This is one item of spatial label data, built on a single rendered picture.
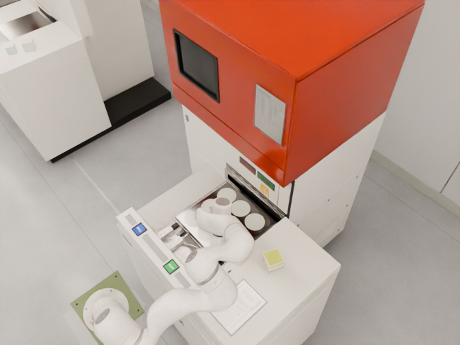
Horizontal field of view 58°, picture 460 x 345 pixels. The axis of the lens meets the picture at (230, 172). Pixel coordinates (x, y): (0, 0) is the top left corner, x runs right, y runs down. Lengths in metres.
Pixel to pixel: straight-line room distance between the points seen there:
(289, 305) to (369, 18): 1.18
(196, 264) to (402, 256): 2.10
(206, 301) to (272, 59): 0.84
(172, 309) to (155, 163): 2.25
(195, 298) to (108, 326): 0.30
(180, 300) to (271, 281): 0.55
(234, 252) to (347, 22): 0.94
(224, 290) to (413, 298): 1.90
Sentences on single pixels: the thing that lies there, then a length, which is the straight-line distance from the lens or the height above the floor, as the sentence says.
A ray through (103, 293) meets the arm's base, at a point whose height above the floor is 0.97.
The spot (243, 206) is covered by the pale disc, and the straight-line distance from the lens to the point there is 2.14.
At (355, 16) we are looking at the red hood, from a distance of 1.74.
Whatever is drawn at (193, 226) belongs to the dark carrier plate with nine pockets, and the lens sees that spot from 2.09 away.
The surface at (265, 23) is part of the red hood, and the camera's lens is 1.65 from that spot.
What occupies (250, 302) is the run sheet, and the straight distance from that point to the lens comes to 1.83.
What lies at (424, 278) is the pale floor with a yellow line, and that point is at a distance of 3.19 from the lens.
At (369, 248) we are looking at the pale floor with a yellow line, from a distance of 3.18.
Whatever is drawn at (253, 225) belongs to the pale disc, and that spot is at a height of 0.90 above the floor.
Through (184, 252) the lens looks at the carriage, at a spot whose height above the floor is 0.88.
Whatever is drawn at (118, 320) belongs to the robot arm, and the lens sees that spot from 1.54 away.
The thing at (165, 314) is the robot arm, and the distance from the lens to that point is 1.47.
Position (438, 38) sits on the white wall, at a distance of 2.93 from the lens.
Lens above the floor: 2.66
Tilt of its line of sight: 51 degrees down
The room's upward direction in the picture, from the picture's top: 2 degrees counter-clockwise
